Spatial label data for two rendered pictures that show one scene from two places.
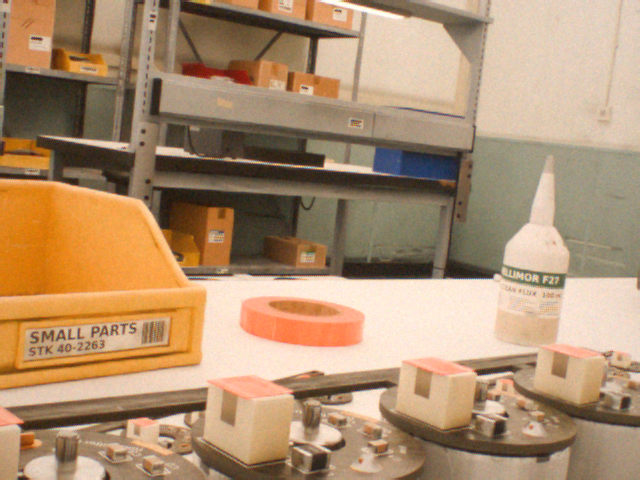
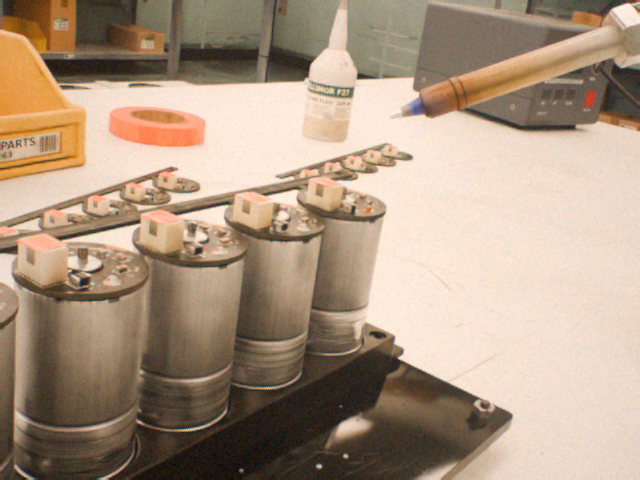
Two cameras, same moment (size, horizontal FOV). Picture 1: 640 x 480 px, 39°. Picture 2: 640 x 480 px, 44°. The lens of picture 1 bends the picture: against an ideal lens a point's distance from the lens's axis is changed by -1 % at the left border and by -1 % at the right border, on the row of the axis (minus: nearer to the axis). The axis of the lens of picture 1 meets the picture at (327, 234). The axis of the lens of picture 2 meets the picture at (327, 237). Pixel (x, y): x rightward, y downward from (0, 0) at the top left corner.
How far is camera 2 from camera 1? 0.07 m
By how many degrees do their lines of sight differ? 19
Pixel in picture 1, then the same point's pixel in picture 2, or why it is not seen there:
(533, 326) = (330, 126)
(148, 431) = (60, 220)
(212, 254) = (58, 41)
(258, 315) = (124, 123)
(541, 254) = (336, 73)
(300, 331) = (157, 135)
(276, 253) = (118, 40)
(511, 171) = not seen: outside the picture
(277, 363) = (142, 161)
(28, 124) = not seen: outside the picture
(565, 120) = not seen: outside the picture
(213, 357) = (93, 158)
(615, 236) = (412, 27)
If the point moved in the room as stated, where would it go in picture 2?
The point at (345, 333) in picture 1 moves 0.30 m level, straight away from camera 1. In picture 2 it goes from (191, 136) to (193, 63)
